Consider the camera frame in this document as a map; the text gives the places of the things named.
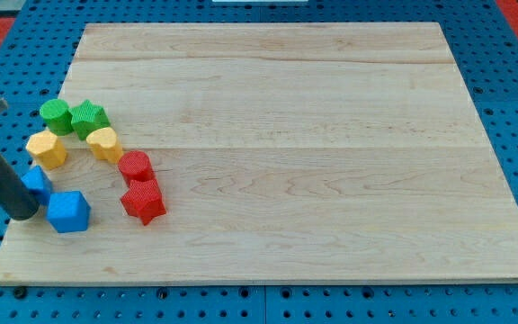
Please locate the wooden board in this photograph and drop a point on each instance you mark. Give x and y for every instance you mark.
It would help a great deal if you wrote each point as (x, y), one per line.
(287, 153)

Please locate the red star block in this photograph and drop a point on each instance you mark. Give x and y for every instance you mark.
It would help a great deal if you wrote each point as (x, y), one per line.
(144, 200)

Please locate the red cylinder block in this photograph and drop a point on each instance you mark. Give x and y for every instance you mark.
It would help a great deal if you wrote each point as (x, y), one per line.
(135, 165)

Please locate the yellow heart block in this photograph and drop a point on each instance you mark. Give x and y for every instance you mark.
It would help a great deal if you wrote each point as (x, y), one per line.
(105, 145)

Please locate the green star block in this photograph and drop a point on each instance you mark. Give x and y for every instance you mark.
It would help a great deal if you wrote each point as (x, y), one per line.
(88, 117)

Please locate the blue cube block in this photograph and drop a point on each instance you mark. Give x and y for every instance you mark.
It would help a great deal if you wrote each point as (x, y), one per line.
(68, 212)

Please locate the green cylinder block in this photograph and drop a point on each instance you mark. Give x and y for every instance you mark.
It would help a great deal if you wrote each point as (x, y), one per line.
(57, 116)

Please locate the yellow hexagon block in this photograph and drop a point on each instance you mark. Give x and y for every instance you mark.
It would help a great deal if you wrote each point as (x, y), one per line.
(47, 150)

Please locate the small blue block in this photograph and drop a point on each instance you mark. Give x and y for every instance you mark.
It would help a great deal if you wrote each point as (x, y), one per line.
(38, 184)

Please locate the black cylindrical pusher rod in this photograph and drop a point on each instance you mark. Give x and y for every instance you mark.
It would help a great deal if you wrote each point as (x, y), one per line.
(15, 198)

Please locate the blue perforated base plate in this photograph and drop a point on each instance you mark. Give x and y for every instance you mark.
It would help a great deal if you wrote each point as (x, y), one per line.
(37, 40)

